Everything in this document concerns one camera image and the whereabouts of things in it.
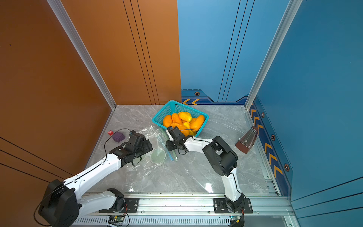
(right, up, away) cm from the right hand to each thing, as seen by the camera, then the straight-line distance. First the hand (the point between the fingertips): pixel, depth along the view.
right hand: (168, 144), depth 95 cm
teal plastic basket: (+2, +27, +16) cm, 31 cm away
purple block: (-33, +5, -1) cm, 34 cm away
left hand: (-11, +2, -9) cm, 14 cm away
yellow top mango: (+12, +19, +4) cm, 23 cm away
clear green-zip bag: (-5, -8, -6) cm, 11 cm away
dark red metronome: (+50, +3, -6) cm, 51 cm away
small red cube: (-43, +7, +7) cm, 44 cm away
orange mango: (+20, +15, -1) cm, 25 cm away
